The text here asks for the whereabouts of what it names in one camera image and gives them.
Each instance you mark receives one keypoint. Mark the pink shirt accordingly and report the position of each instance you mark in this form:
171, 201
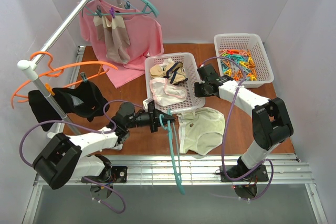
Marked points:
145, 40

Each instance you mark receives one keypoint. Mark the pile of coloured clothespins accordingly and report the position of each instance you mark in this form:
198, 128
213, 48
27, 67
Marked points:
238, 63

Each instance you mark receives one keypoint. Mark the white basket with clothespins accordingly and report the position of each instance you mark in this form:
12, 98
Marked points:
252, 42

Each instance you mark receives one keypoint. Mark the white basket with underwear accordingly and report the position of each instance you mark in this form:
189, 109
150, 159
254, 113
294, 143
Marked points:
192, 102

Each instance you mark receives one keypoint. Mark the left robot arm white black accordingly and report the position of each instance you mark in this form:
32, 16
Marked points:
71, 157

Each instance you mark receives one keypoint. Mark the white pink underwear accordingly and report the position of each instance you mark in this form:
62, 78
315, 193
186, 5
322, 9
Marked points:
166, 94

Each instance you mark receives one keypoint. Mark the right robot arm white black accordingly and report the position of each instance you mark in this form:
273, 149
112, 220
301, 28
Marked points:
271, 123

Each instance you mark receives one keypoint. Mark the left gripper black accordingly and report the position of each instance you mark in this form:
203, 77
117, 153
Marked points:
153, 119

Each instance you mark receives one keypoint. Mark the black garment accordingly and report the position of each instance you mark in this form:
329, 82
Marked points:
85, 101

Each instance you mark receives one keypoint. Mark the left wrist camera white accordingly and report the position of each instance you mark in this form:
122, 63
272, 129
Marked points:
146, 103

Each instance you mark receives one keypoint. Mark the pale green underwear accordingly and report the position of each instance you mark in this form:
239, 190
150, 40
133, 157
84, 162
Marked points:
200, 130

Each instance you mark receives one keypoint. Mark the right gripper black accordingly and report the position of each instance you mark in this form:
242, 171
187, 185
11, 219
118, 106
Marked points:
199, 89

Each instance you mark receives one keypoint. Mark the teal hanger with shirt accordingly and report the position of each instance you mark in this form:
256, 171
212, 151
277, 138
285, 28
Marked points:
149, 8

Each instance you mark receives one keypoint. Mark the beige navy underwear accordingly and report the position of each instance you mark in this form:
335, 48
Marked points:
171, 70

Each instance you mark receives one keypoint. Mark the orange hanger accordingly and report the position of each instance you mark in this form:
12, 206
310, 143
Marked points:
27, 66

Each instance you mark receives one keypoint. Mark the beige socks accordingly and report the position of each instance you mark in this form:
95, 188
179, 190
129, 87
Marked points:
113, 33

